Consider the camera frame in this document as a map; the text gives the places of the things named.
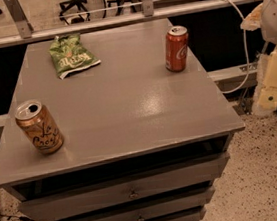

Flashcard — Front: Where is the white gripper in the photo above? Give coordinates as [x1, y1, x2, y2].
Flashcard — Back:
[240, 0, 277, 111]

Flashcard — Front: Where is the green jalapeno chip bag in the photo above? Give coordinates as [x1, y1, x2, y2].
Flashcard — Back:
[49, 33, 100, 80]

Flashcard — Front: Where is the red coke can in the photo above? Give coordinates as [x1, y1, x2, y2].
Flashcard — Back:
[165, 25, 189, 72]

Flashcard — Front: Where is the gold La Croix can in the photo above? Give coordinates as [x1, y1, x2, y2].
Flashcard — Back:
[15, 99, 64, 154]

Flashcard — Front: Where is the top grey drawer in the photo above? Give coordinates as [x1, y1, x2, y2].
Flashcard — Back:
[18, 152, 229, 221]

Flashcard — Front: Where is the grey drawer cabinet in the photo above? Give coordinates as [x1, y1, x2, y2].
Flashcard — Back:
[0, 20, 244, 221]

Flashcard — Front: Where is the middle grey drawer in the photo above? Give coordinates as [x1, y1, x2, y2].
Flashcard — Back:
[51, 187, 221, 221]

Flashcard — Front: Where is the white cable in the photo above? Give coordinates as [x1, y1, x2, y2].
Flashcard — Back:
[208, 0, 256, 95]

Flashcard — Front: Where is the metal railing frame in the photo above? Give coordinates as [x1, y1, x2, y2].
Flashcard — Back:
[0, 0, 277, 50]

